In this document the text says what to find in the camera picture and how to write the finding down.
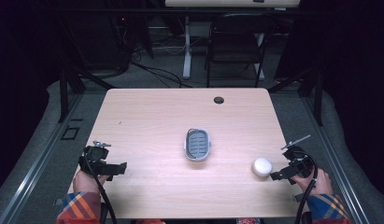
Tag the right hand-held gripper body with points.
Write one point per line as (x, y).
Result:
(299, 159)

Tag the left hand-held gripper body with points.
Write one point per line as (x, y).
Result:
(93, 154)

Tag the white round soap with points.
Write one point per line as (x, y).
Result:
(262, 167)

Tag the grey soap dish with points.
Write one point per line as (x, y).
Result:
(197, 144)

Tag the person's left hand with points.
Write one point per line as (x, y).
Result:
(84, 184)

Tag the person's right hand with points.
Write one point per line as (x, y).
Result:
(318, 185)

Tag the person's red clothing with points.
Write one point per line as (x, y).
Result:
(149, 221)

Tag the black metal stand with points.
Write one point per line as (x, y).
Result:
(314, 90)
(69, 84)

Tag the black folding chair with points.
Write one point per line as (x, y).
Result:
(236, 46)

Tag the white desk leg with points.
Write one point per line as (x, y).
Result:
(187, 49)

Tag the aluminium floor rail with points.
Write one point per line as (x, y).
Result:
(34, 168)
(333, 158)

